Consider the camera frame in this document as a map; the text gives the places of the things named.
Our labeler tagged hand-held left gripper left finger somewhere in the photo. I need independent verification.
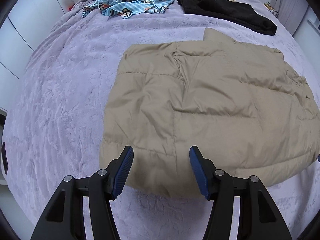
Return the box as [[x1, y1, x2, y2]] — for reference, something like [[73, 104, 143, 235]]
[[30, 146, 135, 240]]

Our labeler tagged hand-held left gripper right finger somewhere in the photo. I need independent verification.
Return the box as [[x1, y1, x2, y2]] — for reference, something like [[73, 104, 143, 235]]
[[189, 145, 293, 240]]

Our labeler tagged beige puffer jacket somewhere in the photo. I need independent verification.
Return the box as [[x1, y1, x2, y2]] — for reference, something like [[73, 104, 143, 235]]
[[99, 27, 320, 197]]

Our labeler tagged purple plush blanket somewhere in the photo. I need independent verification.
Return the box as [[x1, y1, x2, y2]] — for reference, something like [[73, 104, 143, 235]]
[[0, 0, 320, 240]]

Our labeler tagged black folded garment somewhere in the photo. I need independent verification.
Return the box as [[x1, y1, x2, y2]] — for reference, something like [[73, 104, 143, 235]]
[[177, 0, 277, 36]]

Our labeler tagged white wardrobe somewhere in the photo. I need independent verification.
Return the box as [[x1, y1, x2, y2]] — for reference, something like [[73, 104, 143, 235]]
[[0, 0, 68, 113]]

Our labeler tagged nightstand clutter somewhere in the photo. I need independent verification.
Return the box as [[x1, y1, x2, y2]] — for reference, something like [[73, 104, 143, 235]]
[[264, 2, 279, 17]]

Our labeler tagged grey curtain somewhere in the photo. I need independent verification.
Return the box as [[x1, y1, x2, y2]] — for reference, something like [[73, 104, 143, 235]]
[[271, 0, 309, 34]]

